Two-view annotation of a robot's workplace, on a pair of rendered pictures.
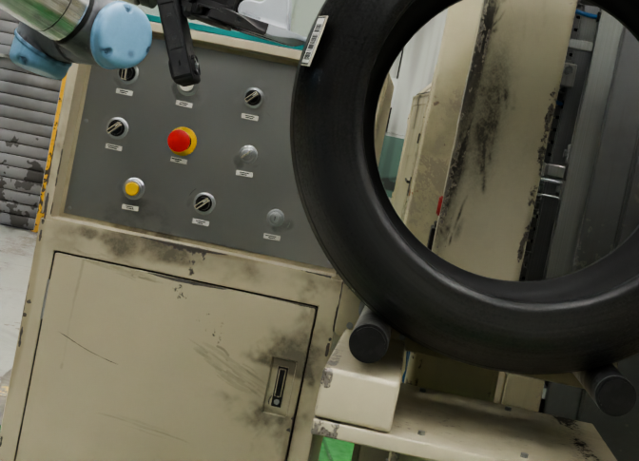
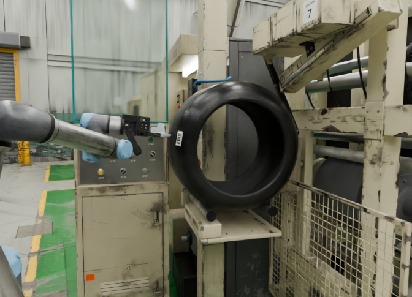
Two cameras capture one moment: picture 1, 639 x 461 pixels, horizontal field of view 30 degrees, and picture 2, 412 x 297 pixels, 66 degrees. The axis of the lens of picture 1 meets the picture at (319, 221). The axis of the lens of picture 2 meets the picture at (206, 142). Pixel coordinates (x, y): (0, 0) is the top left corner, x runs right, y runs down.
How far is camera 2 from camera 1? 0.45 m
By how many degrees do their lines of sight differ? 19
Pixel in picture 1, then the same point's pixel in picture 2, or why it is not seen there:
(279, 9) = (162, 128)
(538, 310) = (251, 195)
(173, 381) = (126, 223)
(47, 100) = not seen: hidden behind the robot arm
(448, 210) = (204, 165)
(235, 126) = not seen: hidden behind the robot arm
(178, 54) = (135, 147)
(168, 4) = (129, 133)
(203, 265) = (128, 189)
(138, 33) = (129, 147)
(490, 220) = (215, 165)
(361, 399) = (213, 231)
